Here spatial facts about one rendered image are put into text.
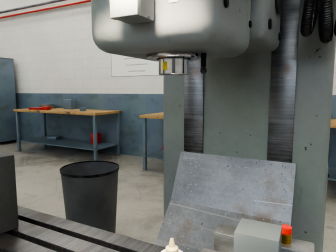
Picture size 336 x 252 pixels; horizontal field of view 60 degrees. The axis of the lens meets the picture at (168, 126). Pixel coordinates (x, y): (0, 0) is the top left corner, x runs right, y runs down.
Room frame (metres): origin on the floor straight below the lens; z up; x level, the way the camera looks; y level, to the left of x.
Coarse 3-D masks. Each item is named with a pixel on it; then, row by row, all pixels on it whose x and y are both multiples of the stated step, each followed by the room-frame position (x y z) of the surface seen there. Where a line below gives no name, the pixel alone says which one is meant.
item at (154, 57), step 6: (150, 54) 0.44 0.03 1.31; (156, 54) 0.43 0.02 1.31; (162, 54) 0.43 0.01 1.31; (168, 54) 0.42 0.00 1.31; (174, 54) 0.42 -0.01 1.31; (180, 54) 0.42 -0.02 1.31; (186, 54) 0.43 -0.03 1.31; (192, 54) 0.43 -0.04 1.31; (198, 54) 0.44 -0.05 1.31; (156, 60) 0.49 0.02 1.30; (192, 60) 0.49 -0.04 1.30
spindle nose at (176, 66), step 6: (162, 60) 0.45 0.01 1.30; (168, 60) 0.44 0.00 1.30; (174, 60) 0.44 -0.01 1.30; (180, 60) 0.44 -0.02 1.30; (186, 60) 0.45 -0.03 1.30; (162, 66) 0.45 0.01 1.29; (168, 66) 0.44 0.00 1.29; (174, 66) 0.44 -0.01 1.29; (180, 66) 0.44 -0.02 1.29; (186, 66) 0.45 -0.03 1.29; (162, 72) 0.45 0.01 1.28; (168, 72) 0.44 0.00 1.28; (174, 72) 0.44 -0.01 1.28; (180, 72) 0.44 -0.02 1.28; (186, 72) 0.45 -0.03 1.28
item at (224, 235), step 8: (216, 232) 0.45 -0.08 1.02; (224, 232) 0.45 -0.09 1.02; (232, 232) 0.45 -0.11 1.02; (216, 240) 0.45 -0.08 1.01; (224, 240) 0.45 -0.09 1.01; (232, 240) 0.44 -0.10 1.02; (296, 240) 0.43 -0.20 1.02; (216, 248) 0.45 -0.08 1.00; (224, 248) 0.45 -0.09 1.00; (232, 248) 0.44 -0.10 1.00; (288, 248) 0.41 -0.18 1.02; (296, 248) 0.40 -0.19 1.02; (304, 248) 0.40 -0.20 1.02; (312, 248) 0.40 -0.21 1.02
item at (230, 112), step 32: (288, 0) 0.73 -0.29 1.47; (288, 32) 0.73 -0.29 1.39; (192, 64) 0.85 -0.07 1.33; (224, 64) 0.81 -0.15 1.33; (256, 64) 0.77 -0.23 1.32; (288, 64) 0.73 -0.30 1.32; (320, 64) 0.70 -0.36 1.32; (192, 96) 0.85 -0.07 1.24; (224, 96) 0.81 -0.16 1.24; (256, 96) 0.77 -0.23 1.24; (288, 96) 0.73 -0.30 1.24; (320, 96) 0.70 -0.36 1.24; (192, 128) 0.85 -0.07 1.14; (224, 128) 0.80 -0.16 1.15; (256, 128) 0.76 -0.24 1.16; (288, 128) 0.72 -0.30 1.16; (320, 128) 0.69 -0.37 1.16; (288, 160) 0.72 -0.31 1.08; (320, 160) 0.69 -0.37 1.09; (320, 192) 0.69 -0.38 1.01; (320, 224) 0.69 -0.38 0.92
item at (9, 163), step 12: (0, 156) 0.67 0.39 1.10; (12, 156) 0.69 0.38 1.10; (0, 168) 0.67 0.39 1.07; (12, 168) 0.69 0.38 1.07; (0, 180) 0.67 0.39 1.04; (12, 180) 0.69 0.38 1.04; (0, 192) 0.66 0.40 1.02; (12, 192) 0.69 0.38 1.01; (0, 204) 0.66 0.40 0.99; (12, 204) 0.69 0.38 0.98; (0, 216) 0.66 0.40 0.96; (12, 216) 0.68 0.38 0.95; (0, 228) 0.66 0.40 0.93; (12, 228) 0.68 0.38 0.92
